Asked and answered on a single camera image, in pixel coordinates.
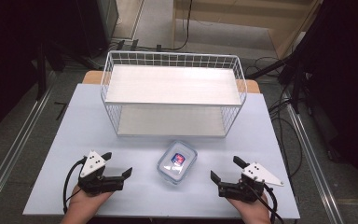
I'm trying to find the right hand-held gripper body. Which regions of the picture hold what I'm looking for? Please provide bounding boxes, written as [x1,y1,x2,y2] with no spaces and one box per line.
[217,161,284,203]

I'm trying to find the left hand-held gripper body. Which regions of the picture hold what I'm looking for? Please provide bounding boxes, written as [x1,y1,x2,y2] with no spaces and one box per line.
[77,150,125,197]

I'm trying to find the person's right hand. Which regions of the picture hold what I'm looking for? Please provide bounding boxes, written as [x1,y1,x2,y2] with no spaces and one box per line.
[224,193,272,224]

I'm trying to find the person's left hand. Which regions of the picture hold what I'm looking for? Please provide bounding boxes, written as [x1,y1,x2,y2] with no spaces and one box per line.
[69,185,115,217]

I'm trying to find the clear plastic food container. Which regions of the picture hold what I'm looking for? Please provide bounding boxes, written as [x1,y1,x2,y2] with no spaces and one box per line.
[156,140,199,186]

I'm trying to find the black metal stand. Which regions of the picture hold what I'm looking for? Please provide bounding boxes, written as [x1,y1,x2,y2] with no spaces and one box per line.
[245,57,306,115]

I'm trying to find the dark cabinet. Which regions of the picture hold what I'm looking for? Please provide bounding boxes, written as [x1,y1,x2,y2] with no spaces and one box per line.
[88,0,120,58]

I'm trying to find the black curtain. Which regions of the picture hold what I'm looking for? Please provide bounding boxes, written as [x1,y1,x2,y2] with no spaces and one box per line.
[287,0,358,200]
[0,0,101,144]

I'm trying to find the light wooden furniture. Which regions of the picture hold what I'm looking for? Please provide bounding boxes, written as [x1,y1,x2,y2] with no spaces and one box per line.
[171,0,323,60]

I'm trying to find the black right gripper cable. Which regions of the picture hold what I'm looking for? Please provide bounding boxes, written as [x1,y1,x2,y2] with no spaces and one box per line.
[243,178,285,224]

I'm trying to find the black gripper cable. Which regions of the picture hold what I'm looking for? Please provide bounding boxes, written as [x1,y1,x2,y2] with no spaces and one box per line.
[243,178,285,224]
[62,156,89,215]

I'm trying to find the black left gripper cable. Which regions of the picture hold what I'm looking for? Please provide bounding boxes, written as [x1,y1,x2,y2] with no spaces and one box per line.
[62,156,89,215]

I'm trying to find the black floor cables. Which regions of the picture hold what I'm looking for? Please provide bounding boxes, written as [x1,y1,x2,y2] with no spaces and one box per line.
[246,55,304,181]

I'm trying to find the metal floor rail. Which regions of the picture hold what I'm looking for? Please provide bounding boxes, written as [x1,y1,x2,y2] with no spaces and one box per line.
[285,101,346,224]
[0,90,59,216]

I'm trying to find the white wire shelf rack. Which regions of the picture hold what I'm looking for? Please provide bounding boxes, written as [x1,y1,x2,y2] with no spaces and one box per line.
[100,49,248,138]

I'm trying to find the black hanging cable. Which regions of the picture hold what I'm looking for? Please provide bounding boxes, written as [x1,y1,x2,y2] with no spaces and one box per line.
[164,0,194,52]

